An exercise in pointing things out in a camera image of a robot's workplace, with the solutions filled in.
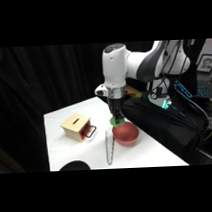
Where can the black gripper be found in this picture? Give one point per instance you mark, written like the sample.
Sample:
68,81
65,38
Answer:
115,103

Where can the small green light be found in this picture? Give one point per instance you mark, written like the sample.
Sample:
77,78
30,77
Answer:
166,104

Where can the framed portrait picture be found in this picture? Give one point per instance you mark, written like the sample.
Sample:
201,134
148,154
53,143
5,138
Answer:
206,63

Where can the wooden box with slot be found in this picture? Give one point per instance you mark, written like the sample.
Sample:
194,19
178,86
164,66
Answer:
73,126

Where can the black curtain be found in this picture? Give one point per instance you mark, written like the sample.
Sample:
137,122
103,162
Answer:
43,83

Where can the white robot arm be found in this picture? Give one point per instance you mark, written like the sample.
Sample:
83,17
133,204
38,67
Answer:
139,64

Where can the black round object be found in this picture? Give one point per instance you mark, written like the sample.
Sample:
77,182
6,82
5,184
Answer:
75,165

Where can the blue lit strip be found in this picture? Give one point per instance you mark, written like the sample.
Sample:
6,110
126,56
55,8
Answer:
183,89

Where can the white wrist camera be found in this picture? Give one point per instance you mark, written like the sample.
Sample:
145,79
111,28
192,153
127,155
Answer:
100,90

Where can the black robot stand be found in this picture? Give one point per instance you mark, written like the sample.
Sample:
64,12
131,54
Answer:
161,128

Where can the pink bowl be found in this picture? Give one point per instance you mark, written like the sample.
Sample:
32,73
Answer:
126,134

